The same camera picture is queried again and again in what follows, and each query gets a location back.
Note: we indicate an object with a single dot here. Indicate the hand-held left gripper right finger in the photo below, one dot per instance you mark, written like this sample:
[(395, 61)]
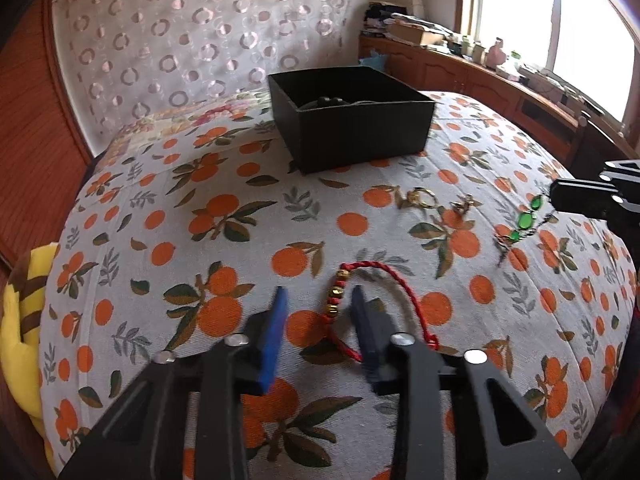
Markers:
[(362, 325)]

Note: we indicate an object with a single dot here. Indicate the white power strip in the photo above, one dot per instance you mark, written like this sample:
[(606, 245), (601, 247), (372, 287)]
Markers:
[(542, 76)]

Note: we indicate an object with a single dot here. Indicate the black square box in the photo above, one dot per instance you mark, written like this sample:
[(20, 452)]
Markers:
[(350, 135)]

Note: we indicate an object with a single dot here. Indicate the brown cardboard box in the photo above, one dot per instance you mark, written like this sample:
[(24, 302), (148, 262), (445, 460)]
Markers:
[(417, 35)]

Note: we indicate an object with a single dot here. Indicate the wooden frame window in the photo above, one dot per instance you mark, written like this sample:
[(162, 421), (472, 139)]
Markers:
[(575, 20)]

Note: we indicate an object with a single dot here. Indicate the yellow striped plush toy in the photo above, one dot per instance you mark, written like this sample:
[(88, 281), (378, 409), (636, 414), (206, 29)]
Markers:
[(25, 320)]

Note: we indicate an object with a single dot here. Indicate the pink bottle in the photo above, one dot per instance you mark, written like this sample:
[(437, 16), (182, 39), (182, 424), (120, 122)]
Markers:
[(497, 52)]

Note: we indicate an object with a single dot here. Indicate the small gold earring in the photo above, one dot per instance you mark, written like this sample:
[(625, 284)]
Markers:
[(461, 204)]

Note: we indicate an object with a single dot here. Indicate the pile of clothes and papers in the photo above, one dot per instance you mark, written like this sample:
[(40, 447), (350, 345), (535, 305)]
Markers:
[(377, 17)]

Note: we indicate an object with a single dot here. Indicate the floral quilt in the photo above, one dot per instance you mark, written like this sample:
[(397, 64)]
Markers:
[(200, 115)]

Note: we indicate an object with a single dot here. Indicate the blue plastic bag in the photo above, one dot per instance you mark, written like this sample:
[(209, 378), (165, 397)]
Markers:
[(377, 59)]

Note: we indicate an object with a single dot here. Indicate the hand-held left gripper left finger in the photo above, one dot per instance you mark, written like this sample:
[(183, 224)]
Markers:
[(272, 340)]

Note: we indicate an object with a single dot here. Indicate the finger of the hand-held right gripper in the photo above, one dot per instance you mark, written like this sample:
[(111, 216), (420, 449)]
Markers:
[(582, 196), (622, 170)]

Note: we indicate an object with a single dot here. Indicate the orange fruit print bedsheet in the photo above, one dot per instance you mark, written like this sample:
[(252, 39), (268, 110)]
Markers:
[(200, 260)]

